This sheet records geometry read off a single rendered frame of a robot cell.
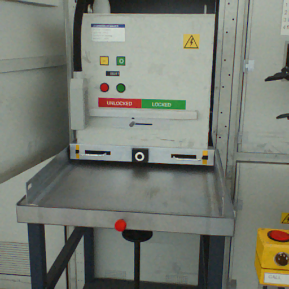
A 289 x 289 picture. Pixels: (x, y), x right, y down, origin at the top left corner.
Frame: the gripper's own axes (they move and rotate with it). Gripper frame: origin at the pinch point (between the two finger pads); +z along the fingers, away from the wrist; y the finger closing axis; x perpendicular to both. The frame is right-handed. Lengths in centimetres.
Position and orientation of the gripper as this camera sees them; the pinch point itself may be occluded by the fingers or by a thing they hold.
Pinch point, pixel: (275, 97)
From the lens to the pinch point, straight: 140.1
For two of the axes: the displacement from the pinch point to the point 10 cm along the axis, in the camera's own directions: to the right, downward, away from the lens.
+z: -9.4, 1.6, -3.0
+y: -2.2, -9.5, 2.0
